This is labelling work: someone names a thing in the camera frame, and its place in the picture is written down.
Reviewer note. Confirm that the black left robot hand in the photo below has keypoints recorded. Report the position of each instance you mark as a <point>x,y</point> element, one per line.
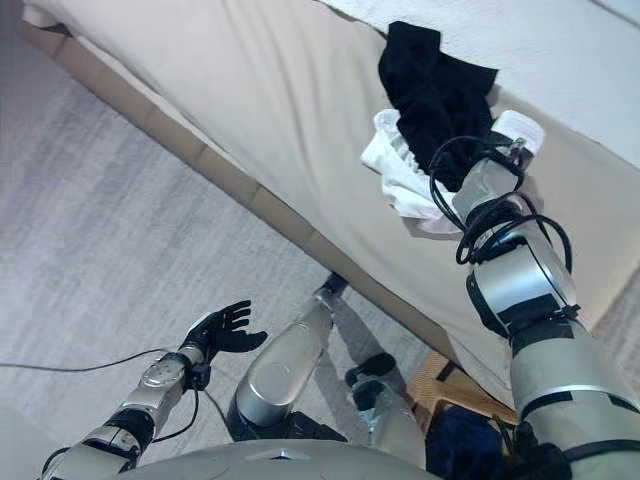
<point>225,335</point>

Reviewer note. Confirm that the white garment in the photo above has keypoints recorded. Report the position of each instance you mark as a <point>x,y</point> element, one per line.
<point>395,160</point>

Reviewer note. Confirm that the navy blue garment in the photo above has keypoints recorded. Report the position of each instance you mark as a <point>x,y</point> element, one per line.
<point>465,440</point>

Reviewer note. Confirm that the black garment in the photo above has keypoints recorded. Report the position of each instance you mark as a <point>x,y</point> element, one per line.
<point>435,100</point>

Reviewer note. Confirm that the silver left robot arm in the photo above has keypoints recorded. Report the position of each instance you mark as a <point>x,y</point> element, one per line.
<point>155,380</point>

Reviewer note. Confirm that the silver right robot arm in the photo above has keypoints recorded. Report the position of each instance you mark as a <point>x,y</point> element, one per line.
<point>530,280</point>

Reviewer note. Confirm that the woven wicker basket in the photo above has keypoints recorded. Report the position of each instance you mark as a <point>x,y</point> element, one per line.
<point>445,385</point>

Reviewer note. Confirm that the beige bed mattress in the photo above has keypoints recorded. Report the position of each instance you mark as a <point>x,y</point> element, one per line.
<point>275,100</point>

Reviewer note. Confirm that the silver left robot leg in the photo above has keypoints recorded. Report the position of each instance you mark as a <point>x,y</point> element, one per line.
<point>280,380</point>

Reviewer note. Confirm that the silver robot leg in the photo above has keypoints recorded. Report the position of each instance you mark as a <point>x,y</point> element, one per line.
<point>390,415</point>
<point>280,380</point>

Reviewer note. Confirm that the grey robot torso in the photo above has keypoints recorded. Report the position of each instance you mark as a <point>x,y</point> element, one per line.
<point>275,462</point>

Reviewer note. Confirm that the silver right robot leg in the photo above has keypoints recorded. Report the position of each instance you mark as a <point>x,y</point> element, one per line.
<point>390,415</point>

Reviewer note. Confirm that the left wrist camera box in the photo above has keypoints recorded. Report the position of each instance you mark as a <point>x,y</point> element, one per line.
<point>199,376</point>

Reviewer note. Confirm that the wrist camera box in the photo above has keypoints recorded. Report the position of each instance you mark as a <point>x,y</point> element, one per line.
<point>520,130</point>
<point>199,376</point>

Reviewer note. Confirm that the tan padded bed frame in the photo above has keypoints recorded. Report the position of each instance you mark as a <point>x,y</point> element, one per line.
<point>225,170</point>

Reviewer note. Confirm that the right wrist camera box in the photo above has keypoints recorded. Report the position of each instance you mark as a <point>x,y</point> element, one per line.
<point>520,130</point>

